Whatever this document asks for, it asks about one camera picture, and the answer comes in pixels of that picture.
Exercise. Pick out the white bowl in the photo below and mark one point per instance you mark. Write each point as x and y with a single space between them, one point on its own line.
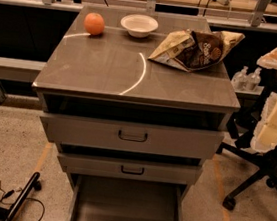
139 26

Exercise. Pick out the right clear plastic bottle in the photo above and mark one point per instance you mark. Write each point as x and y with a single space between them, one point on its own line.
253 80

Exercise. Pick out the upper grey drawer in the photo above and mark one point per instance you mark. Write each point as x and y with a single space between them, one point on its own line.
131 137

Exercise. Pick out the brown chip bag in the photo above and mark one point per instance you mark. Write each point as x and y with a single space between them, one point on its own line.
190 50

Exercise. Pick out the grey drawer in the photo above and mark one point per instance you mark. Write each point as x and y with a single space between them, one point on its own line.
129 169
131 137

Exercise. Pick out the orange fruit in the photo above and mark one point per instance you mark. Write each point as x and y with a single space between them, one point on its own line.
94 24

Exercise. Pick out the bottom open drawer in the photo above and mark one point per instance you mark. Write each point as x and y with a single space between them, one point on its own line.
112 199

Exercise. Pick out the grey side bench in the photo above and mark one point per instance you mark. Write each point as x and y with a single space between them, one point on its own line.
19 70

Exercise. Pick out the middle grey drawer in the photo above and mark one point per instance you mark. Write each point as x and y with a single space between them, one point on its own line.
129 169

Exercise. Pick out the grey metal drawer cabinet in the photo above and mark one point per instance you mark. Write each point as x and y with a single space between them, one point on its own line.
111 77

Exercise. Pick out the black office chair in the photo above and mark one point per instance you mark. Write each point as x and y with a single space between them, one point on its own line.
267 161

